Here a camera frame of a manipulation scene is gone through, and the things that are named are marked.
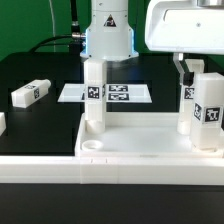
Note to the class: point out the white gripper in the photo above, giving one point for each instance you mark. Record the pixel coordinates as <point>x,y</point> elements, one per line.
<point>185,26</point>

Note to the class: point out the white desk tabletop tray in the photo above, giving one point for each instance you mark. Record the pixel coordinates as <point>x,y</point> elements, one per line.
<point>138,135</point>

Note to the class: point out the white fiducial marker sheet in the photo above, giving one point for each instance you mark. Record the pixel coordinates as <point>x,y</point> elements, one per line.
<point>113,93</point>

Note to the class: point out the white fence front bar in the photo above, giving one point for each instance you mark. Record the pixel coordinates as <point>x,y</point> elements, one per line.
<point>32,169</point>

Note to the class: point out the white fence bar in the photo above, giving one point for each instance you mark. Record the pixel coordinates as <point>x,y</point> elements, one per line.
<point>32,169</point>
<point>2,123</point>

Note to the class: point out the white fence left bar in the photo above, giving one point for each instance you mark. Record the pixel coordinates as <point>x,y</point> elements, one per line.
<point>2,123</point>

